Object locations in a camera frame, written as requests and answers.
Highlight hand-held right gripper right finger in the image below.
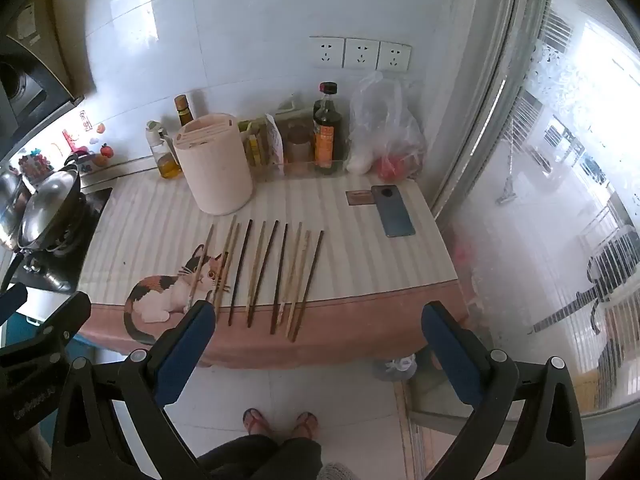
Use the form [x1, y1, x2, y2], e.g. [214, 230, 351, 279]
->
[421, 301, 586, 480]

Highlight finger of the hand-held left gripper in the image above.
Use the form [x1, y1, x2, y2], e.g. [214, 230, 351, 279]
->
[0, 291, 93, 370]
[0, 282, 29, 327]

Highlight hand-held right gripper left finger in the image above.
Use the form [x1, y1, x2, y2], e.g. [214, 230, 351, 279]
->
[52, 299, 217, 480]

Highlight row of chopsticks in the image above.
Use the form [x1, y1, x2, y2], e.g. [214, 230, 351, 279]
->
[187, 215, 326, 343]

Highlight light chopstick with white label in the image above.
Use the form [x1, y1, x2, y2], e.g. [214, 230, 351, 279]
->
[278, 221, 304, 325]

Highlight pale pink chopstick holder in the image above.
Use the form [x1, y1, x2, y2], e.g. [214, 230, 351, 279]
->
[172, 112, 254, 215]

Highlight grey plastic bag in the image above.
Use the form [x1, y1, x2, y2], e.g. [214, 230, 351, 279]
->
[372, 353, 419, 383]

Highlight steel pot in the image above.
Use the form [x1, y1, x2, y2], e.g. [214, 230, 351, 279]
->
[0, 172, 27, 250]

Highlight black wok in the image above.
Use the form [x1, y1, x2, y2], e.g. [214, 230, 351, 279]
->
[10, 157, 90, 281]

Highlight steel wok lid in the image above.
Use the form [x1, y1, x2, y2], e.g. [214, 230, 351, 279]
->
[19, 170, 82, 250]

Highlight person's left leg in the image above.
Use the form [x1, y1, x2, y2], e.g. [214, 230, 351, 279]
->
[197, 434, 281, 480]

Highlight person's leg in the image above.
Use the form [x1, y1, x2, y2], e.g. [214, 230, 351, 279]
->
[197, 434, 281, 480]
[272, 436, 324, 480]

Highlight striped cat print table mat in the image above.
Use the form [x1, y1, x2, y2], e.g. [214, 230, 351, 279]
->
[77, 167, 471, 370]

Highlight person's right foot in sandal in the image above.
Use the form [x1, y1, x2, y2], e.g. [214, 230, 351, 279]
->
[292, 411, 320, 442]

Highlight blue grey smartphone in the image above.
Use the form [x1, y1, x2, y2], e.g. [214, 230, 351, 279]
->
[370, 184, 416, 239]

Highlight person's right leg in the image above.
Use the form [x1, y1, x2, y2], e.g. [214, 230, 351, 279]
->
[272, 436, 324, 480]

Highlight black folding rack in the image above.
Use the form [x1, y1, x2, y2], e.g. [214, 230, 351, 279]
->
[527, 227, 640, 337]

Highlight red tomato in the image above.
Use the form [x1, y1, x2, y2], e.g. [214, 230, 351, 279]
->
[376, 154, 422, 182]

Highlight clear oil bottle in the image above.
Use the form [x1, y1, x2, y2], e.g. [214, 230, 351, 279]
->
[145, 120, 184, 180]

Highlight white round food item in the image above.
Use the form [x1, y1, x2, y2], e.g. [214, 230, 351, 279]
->
[346, 152, 374, 176]

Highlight black range hood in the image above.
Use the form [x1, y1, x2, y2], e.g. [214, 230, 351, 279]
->
[0, 39, 84, 135]

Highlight clear acrylic tray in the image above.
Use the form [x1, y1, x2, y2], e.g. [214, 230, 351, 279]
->
[240, 156, 347, 182]

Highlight glass sliding door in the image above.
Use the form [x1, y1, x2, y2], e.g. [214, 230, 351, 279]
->
[429, 0, 640, 428]

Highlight yellow green seasoning packet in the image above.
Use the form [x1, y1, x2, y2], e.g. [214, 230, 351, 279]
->
[238, 118, 267, 169]

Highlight white seasoning packet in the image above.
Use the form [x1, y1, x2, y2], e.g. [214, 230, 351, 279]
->
[264, 113, 286, 167]

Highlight glass jar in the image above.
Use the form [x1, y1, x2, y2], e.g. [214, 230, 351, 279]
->
[283, 121, 314, 165]

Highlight brown glass bottle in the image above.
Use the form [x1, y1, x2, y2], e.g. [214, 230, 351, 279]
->
[174, 94, 195, 128]

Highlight clear plastic bag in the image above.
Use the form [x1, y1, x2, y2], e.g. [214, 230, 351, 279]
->
[346, 70, 429, 184]

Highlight dark soy sauce bottle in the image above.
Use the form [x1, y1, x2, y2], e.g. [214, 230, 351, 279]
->
[312, 81, 346, 176]

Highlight colourful wall stickers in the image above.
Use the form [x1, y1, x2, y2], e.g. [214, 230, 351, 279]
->
[15, 110, 108, 182]

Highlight wooden wall cabinet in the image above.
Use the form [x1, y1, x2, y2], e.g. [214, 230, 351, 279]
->
[0, 0, 76, 102]

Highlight white wall socket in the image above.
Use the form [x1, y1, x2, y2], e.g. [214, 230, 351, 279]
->
[309, 36, 345, 69]
[376, 40, 412, 73]
[343, 38, 379, 71]

